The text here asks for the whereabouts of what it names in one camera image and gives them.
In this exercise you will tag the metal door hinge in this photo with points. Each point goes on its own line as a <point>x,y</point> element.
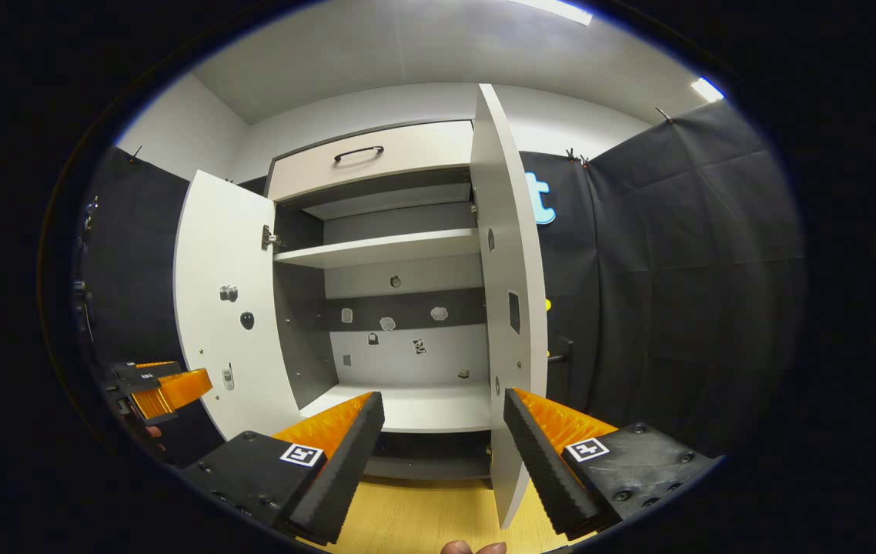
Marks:
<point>269,238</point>

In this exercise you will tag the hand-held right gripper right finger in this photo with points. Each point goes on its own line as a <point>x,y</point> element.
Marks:
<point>538,469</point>

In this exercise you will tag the white cabinet floor shelf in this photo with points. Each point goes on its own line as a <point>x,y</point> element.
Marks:
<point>438,408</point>

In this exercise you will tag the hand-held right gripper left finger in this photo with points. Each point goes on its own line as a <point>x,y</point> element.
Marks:
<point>338,477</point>

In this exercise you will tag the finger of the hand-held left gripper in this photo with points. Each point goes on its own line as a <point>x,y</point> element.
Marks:
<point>147,371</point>
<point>176,392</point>

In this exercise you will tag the white double-door shoe cabinet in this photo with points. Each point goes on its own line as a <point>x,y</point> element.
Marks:
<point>307,346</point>

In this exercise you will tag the cabinet door with headphone sticker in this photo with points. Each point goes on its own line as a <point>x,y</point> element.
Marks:
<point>515,231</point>

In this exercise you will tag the white cabinet drawer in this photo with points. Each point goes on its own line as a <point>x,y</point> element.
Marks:
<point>407,158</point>

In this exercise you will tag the short ceiling light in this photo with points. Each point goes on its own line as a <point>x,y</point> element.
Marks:
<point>707,89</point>

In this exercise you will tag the black backdrop cloth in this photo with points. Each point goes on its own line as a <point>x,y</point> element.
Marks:
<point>677,308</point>

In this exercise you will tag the cabinet door with camera sticker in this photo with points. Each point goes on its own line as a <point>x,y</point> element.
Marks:
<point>215,254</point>

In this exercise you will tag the long ceiling light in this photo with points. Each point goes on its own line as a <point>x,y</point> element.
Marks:
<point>557,10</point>

